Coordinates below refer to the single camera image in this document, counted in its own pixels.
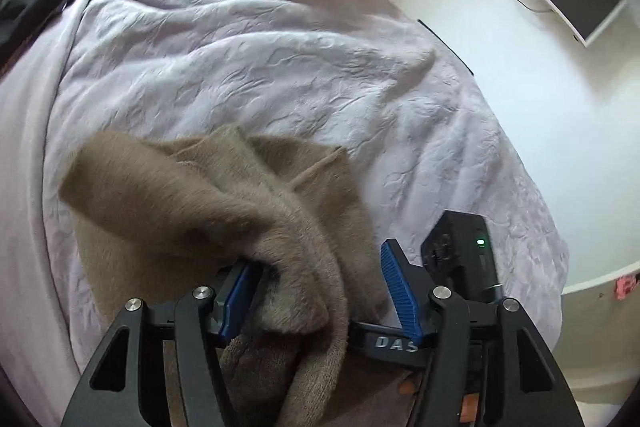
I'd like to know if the taupe fleece garment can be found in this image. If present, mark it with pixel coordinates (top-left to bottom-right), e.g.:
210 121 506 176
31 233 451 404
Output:
59 124 426 427

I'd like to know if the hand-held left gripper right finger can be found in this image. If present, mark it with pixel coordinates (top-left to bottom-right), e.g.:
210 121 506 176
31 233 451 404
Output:
380 238 586 427

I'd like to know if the lavender embossed blanket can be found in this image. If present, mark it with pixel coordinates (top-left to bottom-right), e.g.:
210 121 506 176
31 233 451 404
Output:
0 0 571 408

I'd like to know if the pink small object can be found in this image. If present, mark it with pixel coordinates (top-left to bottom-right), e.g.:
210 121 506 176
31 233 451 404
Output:
616 274 640 300

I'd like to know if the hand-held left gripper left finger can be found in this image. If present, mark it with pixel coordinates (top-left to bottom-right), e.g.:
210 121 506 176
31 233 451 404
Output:
60 259 266 427

